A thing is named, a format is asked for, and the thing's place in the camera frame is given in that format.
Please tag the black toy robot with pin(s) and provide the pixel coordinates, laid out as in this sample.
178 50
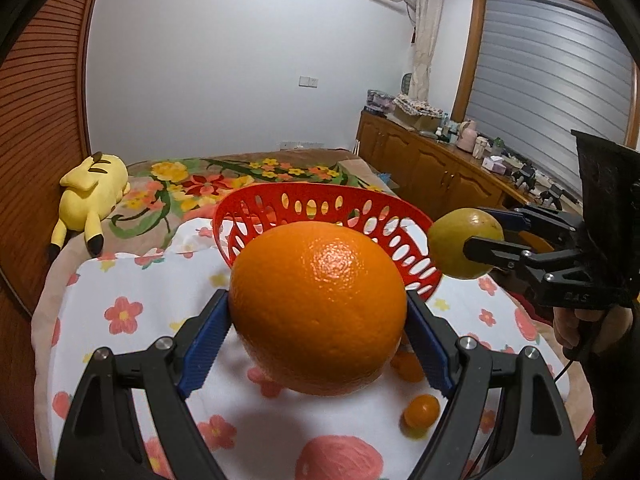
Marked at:
525 176
557 196

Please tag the yellow plush toy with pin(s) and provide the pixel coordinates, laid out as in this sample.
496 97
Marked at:
90 190

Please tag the red plastic basket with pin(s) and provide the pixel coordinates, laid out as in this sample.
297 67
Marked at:
320 191

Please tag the person's right forearm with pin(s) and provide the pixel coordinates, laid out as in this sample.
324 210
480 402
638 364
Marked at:
615 400

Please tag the clear plastic container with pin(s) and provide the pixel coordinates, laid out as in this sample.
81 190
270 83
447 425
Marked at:
382 101

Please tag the grey window blind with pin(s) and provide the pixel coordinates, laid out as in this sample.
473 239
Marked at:
540 85

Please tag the tiny orange kumquat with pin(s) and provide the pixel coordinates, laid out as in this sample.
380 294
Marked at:
422 410

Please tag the brown slatted wardrobe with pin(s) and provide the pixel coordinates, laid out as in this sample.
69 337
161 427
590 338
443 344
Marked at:
40 135

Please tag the large orange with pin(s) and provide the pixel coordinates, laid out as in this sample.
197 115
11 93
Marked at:
315 305

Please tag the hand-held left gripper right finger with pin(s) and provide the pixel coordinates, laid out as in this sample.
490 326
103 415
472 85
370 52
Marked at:
430 355

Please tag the cream curtain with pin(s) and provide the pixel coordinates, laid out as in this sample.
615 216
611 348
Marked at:
425 35

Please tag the pink tissue box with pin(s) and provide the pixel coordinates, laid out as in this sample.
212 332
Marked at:
495 165

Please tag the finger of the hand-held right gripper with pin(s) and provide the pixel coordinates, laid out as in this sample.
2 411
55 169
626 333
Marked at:
492 251
510 220

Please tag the blue cloth item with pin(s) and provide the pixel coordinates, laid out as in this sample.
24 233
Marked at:
386 179

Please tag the yellow-green pear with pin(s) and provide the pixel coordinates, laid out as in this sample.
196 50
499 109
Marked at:
450 245

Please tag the wooden cabinet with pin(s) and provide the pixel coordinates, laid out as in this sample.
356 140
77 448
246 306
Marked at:
425 165

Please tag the cardboard box with packets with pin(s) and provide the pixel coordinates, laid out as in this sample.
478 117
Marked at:
417 115

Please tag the white wall switch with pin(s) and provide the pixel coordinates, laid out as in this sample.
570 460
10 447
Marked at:
308 81

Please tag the wooden window frame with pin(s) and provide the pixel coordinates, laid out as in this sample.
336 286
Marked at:
472 50

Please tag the white floral cloth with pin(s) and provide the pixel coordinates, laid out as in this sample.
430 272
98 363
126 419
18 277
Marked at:
150 285

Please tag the white wall outlet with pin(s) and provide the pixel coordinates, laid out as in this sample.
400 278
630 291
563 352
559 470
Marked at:
300 145

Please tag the person's right hand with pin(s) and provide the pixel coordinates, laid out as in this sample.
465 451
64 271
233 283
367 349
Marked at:
610 327

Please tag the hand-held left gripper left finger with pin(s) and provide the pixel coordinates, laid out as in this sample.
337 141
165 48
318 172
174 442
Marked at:
205 350

